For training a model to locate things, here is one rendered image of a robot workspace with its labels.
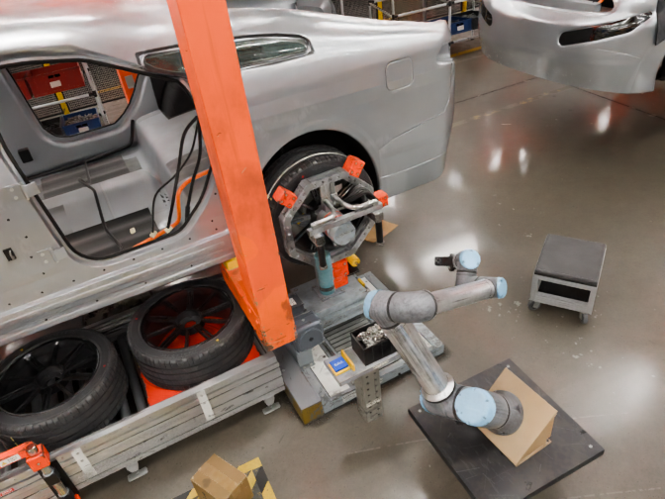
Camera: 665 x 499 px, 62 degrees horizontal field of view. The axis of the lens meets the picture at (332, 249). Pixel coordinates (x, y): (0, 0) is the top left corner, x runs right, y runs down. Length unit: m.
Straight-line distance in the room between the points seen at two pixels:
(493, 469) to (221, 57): 1.95
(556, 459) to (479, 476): 0.34
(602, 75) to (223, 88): 3.22
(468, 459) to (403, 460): 0.45
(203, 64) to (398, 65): 1.30
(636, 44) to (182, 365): 3.66
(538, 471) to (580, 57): 3.05
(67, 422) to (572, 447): 2.27
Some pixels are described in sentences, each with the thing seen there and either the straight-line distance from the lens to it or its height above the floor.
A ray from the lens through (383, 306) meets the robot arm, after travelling 2.04.
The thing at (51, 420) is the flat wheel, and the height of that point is 0.50.
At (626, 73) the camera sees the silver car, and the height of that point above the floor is 0.91.
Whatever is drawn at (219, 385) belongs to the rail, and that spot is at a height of 0.37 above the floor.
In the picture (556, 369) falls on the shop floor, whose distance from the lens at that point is 3.36.
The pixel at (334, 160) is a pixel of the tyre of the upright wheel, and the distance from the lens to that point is 2.90.
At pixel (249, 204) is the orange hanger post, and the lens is 2.25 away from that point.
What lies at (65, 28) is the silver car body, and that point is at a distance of 2.69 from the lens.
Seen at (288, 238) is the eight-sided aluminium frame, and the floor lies 0.85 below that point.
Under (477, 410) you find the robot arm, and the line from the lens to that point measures 2.36.
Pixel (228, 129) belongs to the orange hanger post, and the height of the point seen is 1.67.
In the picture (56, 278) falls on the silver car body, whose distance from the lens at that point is 2.88.
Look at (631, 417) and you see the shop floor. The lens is 3.26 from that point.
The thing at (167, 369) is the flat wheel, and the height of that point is 0.44.
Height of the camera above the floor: 2.47
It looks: 36 degrees down
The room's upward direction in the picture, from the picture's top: 8 degrees counter-clockwise
